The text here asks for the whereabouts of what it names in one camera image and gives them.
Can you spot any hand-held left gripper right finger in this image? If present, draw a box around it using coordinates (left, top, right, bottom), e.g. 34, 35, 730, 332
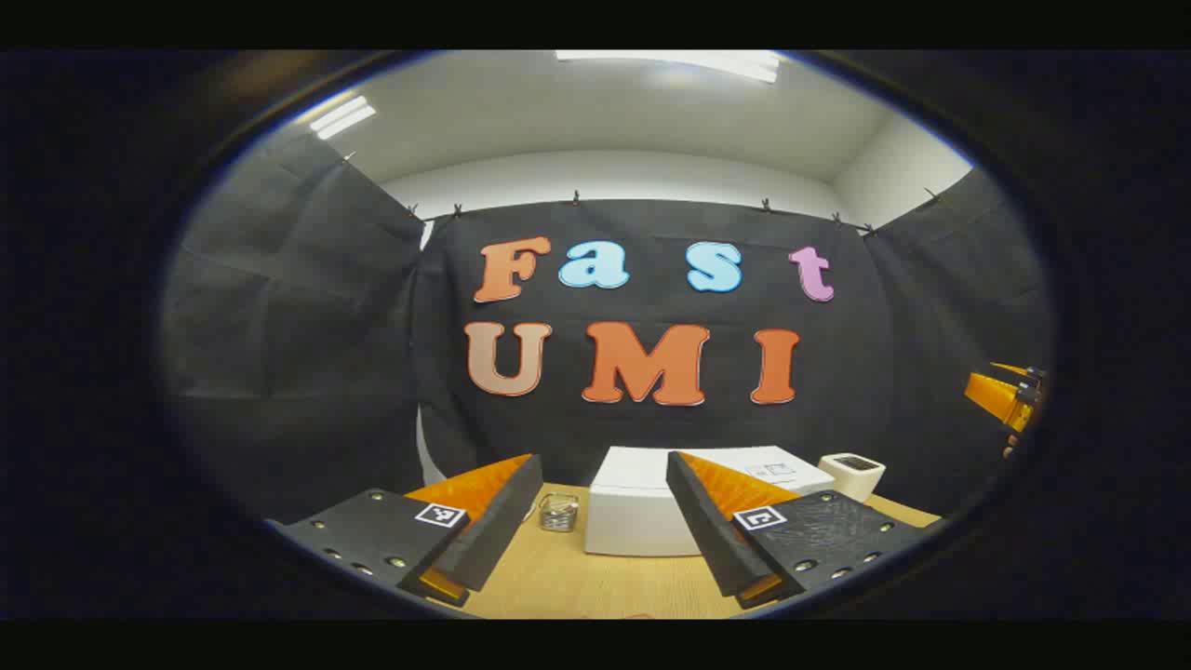
665, 451, 931, 610

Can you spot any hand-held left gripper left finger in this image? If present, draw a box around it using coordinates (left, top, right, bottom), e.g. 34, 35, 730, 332
268, 453, 545, 610

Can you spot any white microwave oven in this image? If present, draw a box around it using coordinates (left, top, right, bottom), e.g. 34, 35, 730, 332
584, 446, 836, 557

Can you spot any small metal mesh holder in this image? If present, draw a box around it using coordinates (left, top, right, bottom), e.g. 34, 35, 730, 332
538, 492, 581, 533

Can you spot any white toaster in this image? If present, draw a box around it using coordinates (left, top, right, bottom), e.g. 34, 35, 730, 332
819, 453, 887, 503

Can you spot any black backdrop cloth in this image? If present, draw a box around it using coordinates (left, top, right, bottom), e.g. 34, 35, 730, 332
160, 130, 1057, 522

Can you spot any small ceiling light panel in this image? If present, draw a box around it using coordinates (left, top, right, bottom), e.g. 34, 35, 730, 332
311, 96, 378, 141

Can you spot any long ceiling light panel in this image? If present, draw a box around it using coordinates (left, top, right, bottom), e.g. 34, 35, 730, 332
555, 50, 781, 84

